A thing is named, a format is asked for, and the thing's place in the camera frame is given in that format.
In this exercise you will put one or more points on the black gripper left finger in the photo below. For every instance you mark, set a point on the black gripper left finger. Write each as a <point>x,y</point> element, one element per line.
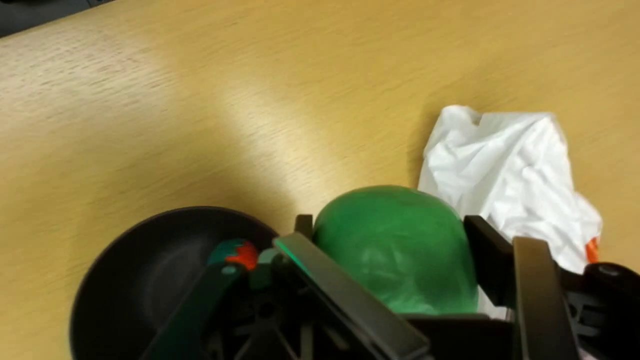
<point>360,301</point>

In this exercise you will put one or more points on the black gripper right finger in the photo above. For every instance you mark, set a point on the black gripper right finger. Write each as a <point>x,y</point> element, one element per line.
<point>541,301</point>

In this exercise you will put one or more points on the green toy apple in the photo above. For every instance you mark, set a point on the green toy apple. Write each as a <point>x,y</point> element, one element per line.
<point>401,247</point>

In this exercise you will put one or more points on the red toy strawberry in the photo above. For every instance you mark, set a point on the red toy strawberry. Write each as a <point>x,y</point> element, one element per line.
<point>238,253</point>

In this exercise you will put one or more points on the white orange striped cloth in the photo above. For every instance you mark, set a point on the white orange striped cloth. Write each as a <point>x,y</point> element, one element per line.
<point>516,180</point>

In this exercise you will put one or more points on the black bowl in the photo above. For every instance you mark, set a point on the black bowl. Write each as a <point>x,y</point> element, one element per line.
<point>146,280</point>

